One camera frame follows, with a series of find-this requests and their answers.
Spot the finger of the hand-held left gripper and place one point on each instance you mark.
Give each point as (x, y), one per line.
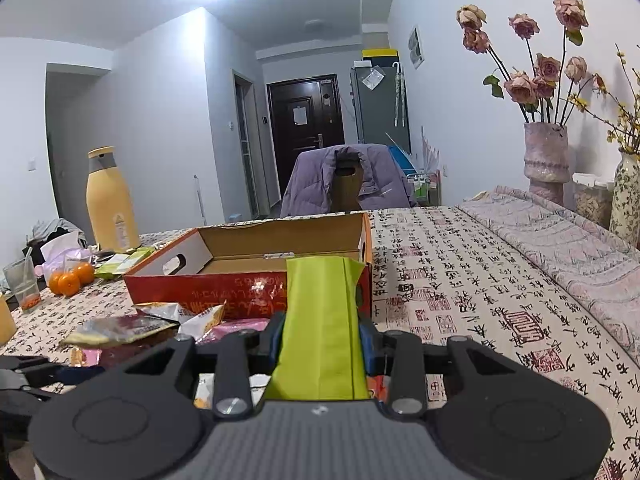
(85, 375)

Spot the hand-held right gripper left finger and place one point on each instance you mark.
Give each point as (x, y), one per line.
(270, 345)

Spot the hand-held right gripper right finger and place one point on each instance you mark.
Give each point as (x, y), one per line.
(369, 350)

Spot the pink snack packet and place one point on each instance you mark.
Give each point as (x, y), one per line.
(240, 326)

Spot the lime green snack packet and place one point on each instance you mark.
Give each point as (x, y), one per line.
(320, 320)

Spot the red cardboard box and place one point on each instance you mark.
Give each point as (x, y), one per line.
(225, 295)

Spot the yellow grey snack packet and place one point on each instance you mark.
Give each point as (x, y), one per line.
(115, 330)

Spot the orange mandarin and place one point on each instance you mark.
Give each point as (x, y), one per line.
(85, 272)
(65, 284)

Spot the clear drinking glass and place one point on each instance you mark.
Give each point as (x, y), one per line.
(22, 285)

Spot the green white snack packet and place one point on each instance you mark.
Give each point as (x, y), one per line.
(140, 259)
(112, 266)

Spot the white plastic bag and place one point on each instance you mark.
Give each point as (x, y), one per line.
(60, 250)

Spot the grey cloth pile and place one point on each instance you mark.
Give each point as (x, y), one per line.
(50, 230)

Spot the brown wooden chair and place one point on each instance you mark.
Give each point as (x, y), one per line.
(347, 190)

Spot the white pole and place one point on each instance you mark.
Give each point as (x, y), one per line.
(199, 200)

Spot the purple padded jacket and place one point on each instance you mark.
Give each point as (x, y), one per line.
(310, 180)

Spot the yellow thermos bottle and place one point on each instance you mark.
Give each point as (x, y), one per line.
(112, 200)

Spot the blue board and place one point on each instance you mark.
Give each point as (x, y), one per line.
(402, 157)

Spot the dark brown entry door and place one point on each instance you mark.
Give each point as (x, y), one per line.
(285, 150)

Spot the grey interior door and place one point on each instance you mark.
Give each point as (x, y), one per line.
(246, 150)

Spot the folded pink patterned cloth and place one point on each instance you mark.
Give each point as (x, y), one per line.
(550, 240)

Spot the grey refrigerator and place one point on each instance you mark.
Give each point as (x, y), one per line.
(375, 115)

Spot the folded white umbrella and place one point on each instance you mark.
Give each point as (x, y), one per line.
(398, 95)

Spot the pink ceramic vase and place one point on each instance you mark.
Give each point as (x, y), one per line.
(545, 160)

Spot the clear storage jar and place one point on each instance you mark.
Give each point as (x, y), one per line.
(592, 202)

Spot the clear plastic bag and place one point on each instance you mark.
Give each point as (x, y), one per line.
(373, 79)

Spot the yellow black box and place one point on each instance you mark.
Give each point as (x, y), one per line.
(380, 54)

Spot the floral patterned vase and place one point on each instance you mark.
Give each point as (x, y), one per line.
(627, 200)

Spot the dried pink rose bouquet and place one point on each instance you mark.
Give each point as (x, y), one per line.
(520, 87)

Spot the round ceiling lamp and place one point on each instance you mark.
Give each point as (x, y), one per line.
(316, 25)

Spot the yellow flower branches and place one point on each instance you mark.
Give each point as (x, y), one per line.
(623, 110)

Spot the white wall panel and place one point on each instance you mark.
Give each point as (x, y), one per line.
(416, 47)

